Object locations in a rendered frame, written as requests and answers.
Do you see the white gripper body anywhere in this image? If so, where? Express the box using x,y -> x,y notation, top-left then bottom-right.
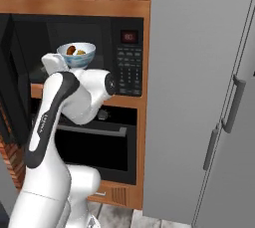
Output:
41,52 -> 71,76

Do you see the brown chicken drumstick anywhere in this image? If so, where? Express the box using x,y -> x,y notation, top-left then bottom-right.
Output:
66,45 -> 78,57

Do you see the white and blue bowl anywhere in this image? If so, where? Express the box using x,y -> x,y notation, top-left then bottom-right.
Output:
56,42 -> 98,71

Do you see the black microwave door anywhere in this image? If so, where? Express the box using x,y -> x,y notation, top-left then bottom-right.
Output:
0,13 -> 33,147

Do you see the black microwave oven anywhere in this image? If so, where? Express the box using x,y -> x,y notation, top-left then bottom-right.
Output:
9,13 -> 144,98

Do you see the black built-in oven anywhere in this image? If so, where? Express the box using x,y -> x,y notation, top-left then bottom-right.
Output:
31,98 -> 138,186

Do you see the wooden cabinet housing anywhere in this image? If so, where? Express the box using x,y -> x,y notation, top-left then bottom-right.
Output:
0,0 -> 153,211

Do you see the grey fridge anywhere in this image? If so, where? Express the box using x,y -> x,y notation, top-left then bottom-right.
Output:
141,0 -> 255,228

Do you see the wooden drawer front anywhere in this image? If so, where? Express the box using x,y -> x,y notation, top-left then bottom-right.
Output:
87,179 -> 144,210

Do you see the grey oven door handle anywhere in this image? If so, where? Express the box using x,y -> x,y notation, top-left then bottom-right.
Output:
56,122 -> 128,138

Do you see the long grey fridge handle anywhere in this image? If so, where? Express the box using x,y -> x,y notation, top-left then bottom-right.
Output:
220,74 -> 248,134
202,122 -> 222,172

